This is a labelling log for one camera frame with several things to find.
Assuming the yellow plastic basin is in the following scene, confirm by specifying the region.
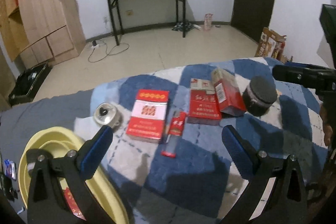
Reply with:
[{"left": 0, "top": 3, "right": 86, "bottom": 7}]
[{"left": 18, "top": 127, "right": 129, "bottom": 223}]

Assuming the red silver cigarette pack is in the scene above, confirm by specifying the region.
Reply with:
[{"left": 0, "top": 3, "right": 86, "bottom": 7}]
[{"left": 187, "top": 79, "right": 222, "bottom": 126}]

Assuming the dark cloth under table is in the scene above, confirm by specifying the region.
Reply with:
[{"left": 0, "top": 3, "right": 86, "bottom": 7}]
[{"left": 171, "top": 20, "right": 194, "bottom": 32}]

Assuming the beige Hello Kitty case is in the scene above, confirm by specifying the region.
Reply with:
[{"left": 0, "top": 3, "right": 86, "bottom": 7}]
[{"left": 93, "top": 102, "right": 122, "bottom": 128}]

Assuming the blue white checkered rug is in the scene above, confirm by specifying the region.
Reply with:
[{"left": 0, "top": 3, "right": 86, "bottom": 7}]
[{"left": 74, "top": 57, "right": 327, "bottom": 223}]

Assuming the cardboard box by wall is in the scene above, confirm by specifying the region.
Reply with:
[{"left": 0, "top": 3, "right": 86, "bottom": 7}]
[{"left": 255, "top": 27, "right": 286, "bottom": 61}]

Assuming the wooden wardrobe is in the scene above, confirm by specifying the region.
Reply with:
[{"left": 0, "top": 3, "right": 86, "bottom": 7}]
[{"left": 1, "top": 0, "right": 85, "bottom": 68}]

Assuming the blue tissue pack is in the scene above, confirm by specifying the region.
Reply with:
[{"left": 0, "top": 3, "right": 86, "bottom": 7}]
[{"left": 3, "top": 159, "right": 17, "bottom": 181}]

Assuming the white power strip with cable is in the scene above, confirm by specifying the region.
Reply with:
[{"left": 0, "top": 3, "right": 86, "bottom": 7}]
[{"left": 87, "top": 40, "right": 130, "bottom": 64}]

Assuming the pink bag on floor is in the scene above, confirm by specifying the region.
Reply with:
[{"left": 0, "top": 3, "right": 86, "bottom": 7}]
[{"left": 204, "top": 13, "right": 213, "bottom": 31}]

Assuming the black open case on floor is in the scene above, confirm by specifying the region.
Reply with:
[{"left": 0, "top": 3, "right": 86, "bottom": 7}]
[{"left": 8, "top": 62, "right": 52, "bottom": 107}]

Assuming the red white cigarette pack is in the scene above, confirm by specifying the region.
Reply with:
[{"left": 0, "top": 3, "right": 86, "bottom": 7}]
[{"left": 126, "top": 89, "right": 169, "bottom": 143}]

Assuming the grey bed sheet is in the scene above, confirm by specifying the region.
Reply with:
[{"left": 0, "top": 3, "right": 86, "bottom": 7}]
[{"left": 0, "top": 88, "right": 95, "bottom": 224}]

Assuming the red lighter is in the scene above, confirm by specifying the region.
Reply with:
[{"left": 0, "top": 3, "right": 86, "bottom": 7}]
[{"left": 161, "top": 111, "right": 187, "bottom": 158}]

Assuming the small red box in basin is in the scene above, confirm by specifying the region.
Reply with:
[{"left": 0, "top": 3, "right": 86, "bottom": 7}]
[{"left": 63, "top": 187, "right": 85, "bottom": 221}]

